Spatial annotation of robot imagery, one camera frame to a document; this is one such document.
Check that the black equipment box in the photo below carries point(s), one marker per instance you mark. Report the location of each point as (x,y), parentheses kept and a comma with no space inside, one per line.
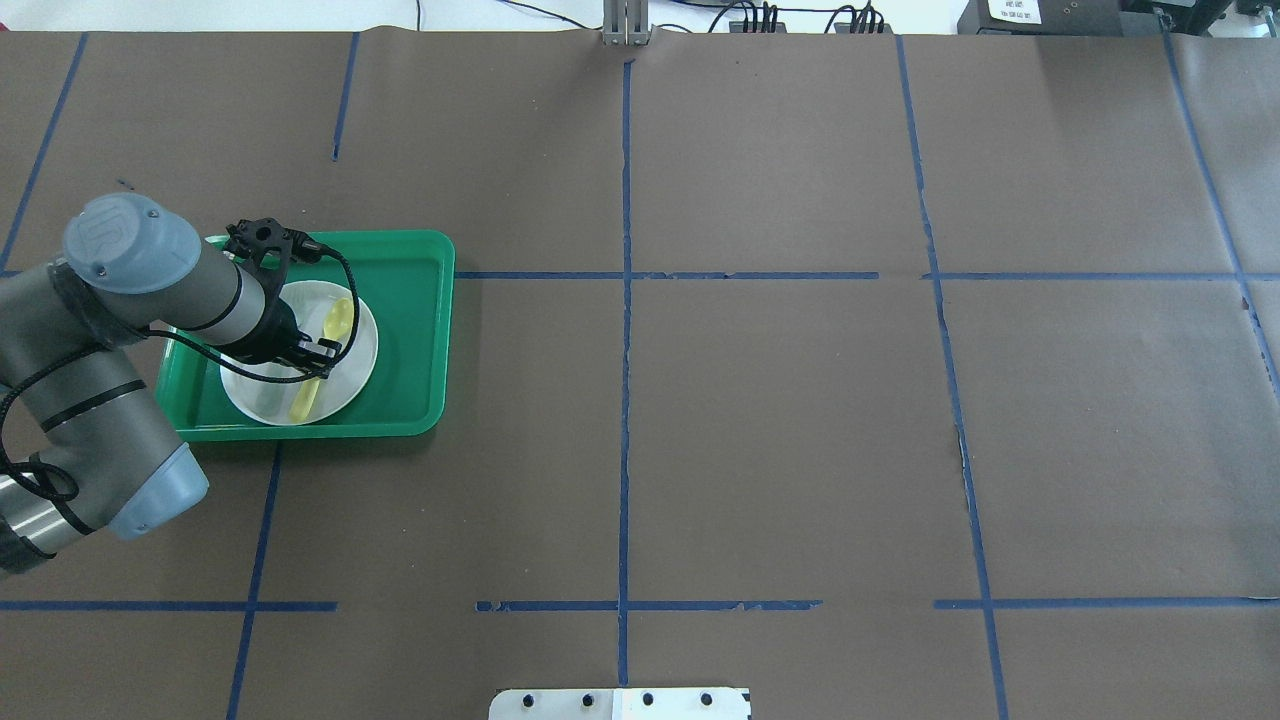
(1056,18)

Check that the black power strip right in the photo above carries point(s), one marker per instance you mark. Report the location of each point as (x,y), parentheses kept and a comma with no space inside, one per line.
(870,26)

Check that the black power strip left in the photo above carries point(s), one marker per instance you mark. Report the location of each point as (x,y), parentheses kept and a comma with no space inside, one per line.
(758,26)

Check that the green plastic tray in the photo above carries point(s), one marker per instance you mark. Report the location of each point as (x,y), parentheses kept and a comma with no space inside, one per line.
(406,278)

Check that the grey aluminium post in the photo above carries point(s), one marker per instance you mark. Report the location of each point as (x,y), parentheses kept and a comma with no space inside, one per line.
(626,23)

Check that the yellow plastic spoon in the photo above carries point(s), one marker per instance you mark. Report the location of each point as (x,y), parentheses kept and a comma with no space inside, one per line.
(338,323)

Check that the black power strip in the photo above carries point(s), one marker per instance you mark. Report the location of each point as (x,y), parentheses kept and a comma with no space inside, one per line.
(870,26)
(758,26)

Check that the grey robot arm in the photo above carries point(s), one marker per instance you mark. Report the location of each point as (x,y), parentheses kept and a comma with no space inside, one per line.
(130,270)

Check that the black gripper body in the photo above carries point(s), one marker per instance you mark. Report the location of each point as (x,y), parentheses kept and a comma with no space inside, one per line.
(271,339)

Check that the grey metal mounting plate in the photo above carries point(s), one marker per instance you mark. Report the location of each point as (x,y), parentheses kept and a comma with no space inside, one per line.
(716,702)

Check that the white round plate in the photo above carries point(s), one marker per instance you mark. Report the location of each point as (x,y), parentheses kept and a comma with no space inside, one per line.
(269,403)

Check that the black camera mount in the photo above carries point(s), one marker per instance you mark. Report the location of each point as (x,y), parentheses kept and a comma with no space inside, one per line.
(267,245)

